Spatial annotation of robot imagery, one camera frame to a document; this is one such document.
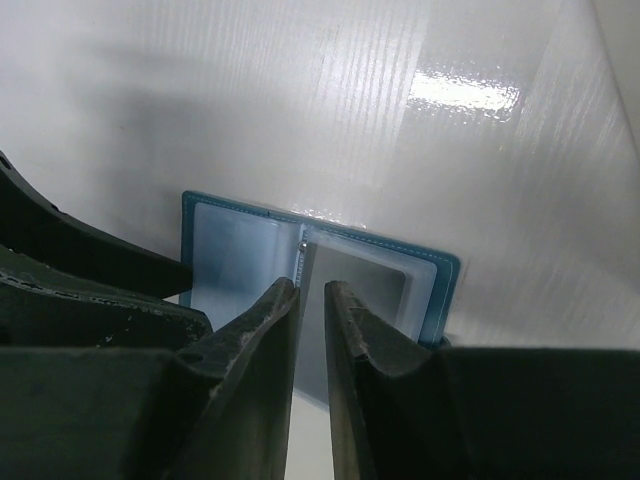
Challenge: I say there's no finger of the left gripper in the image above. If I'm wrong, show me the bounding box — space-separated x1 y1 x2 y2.
1 247 212 348
1 155 193 298

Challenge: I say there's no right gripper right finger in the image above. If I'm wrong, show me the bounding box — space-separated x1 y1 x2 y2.
324 281 639 479

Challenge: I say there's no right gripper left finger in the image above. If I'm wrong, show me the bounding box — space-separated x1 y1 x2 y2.
1 278 299 479

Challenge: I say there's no blue leather card holder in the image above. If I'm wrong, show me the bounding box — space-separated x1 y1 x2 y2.
180 191 461 409

